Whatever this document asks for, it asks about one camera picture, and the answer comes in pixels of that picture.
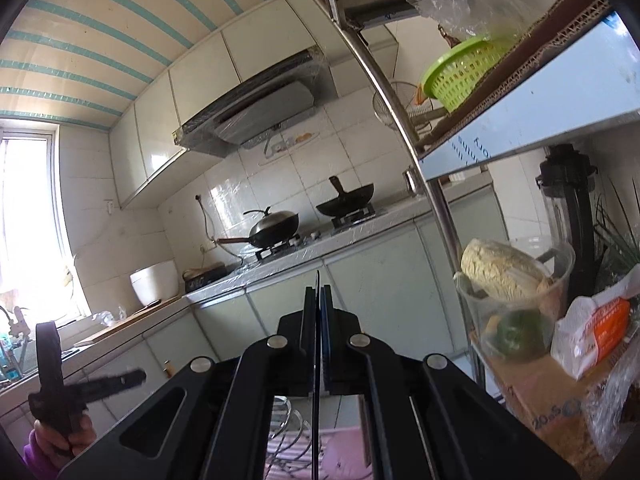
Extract black baking pan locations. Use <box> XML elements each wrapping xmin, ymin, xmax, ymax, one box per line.
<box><xmin>181</xmin><ymin>261</ymin><xmax>242</xmax><ymax>295</ymax></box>

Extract cardboard box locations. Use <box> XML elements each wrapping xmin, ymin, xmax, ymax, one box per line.
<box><xmin>471</xmin><ymin>332</ymin><xmax>617</xmax><ymax>457</ymax></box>

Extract black power cable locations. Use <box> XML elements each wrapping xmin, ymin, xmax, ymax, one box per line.
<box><xmin>194</xmin><ymin>194</ymin><xmax>222</xmax><ymax>257</ymax></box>

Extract cardboard shelf liner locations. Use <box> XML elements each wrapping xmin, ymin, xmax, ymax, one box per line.
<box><xmin>414</xmin><ymin>0</ymin><xmax>617</xmax><ymax>152</ymax></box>

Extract gas stove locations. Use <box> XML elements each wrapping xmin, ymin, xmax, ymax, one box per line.
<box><xmin>242</xmin><ymin>204</ymin><xmax>390</xmax><ymax>263</ymax></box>

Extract green plastic basket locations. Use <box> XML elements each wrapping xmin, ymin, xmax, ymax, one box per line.
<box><xmin>419</xmin><ymin>35</ymin><xmax>516</xmax><ymax>113</ymax></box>

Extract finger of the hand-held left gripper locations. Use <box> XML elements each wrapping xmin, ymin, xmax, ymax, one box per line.
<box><xmin>75</xmin><ymin>367</ymin><xmax>147</xmax><ymax>403</ymax></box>

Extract metal storage shelf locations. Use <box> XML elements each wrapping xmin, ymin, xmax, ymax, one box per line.
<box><xmin>279</xmin><ymin>0</ymin><xmax>640</xmax><ymax>401</ymax></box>

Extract kitchen window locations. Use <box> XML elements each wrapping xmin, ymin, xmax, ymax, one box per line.
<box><xmin>0</xmin><ymin>119</ymin><xmax>83</xmax><ymax>322</ymax></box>

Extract person's left forearm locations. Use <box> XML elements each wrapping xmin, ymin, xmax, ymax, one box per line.
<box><xmin>22</xmin><ymin>429</ymin><xmax>63</xmax><ymax>478</ymax></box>

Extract metal wire strainer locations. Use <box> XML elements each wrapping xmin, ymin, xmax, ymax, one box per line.
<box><xmin>371</xmin><ymin>80</ymin><xmax>427</xmax><ymax>134</ymax></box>

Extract white orange packet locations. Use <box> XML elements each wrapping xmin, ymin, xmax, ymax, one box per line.
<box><xmin>550</xmin><ymin>276</ymin><xmax>640</xmax><ymax>382</ymax></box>

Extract pink drip tray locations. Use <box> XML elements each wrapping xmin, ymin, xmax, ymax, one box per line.
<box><xmin>320</xmin><ymin>424</ymin><xmax>375</xmax><ymax>480</ymax></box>

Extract clear wall holder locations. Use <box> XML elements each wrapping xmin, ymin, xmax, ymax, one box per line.
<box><xmin>256</xmin><ymin>129</ymin><xmax>322</xmax><ymax>167</ymax></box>

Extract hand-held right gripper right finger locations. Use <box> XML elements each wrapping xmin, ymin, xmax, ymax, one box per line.
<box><xmin>320</xmin><ymin>285</ymin><xmax>585</xmax><ymax>480</ymax></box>

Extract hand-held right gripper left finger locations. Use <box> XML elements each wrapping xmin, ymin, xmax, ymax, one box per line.
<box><xmin>57</xmin><ymin>285</ymin><xmax>319</xmax><ymax>480</ymax></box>

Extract clear plastic cup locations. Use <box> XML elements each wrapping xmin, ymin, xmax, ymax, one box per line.
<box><xmin>453</xmin><ymin>236</ymin><xmax>577</xmax><ymax>364</ymax></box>

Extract dried noodle block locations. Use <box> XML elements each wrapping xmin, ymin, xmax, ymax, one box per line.
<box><xmin>460</xmin><ymin>239</ymin><xmax>552</xmax><ymax>305</ymax></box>

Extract black wok with lid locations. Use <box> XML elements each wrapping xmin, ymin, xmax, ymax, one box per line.
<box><xmin>216</xmin><ymin>206</ymin><xmax>301</xmax><ymax>252</ymax></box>

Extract black open wok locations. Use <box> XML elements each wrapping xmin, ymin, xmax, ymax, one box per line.
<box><xmin>316</xmin><ymin>176</ymin><xmax>377</xmax><ymax>219</ymax></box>

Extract metal wire dish rack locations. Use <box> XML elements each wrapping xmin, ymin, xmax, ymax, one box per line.
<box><xmin>264</xmin><ymin>395</ymin><xmax>321</xmax><ymax>480</ymax></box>

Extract wooden cutting board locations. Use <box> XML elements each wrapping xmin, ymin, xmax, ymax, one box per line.
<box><xmin>74</xmin><ymin>296</ymin><xmax>182</xmax><ymax>347</ymax></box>

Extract metal sink faucet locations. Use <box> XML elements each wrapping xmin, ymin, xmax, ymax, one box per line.
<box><xmin>0</xmin><ymin>304</ymin><xmax>30</xmax><ymax>382</ymax></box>

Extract crumpled clear plastic bag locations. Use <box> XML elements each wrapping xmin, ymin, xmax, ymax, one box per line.
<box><xmin>584</xmin><ymin>344</ymin><xmax>640</xmax><ymax>463</ymax></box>

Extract green pepper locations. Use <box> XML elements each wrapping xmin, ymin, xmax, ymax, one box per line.
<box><xmin>492</xmin><ymin>309</ymin><xmax>552</xmax><ymax>362</ymax></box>

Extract person's left hand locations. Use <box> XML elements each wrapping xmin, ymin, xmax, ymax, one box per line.
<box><xmin>32</xmin><ymin>410</ymin><xmax>99</xmax><ymax>457</ymax></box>

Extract white upper kitchen cabinets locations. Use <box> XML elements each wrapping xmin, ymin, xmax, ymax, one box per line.
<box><xmin>106</xmin><ymin>0</ymin><xmax>402</xmax><ymax>212</ymax></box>

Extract grey range hood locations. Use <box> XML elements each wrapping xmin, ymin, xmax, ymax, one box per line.
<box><xmin>172</xmin><ymin>45</ymin><xmax>330</xmax><ymax>159</ymax></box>

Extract white rice cooker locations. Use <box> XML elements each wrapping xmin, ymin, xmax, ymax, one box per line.
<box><xmin>129</xmin><ymin>260</ymin><xmax>181</xmax><ymax>307</ymax></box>

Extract black blender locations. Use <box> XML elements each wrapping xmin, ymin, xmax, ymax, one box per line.
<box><xmin>535</xmin><ymin>143</ymin><xmax>600</xmax><ymax>303</ymax></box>

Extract green plant leaves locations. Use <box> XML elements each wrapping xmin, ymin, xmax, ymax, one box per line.
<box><xmin>594</xmin><ymin>174</ymin><xmax>640</xmax><ymax>283</ymax></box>

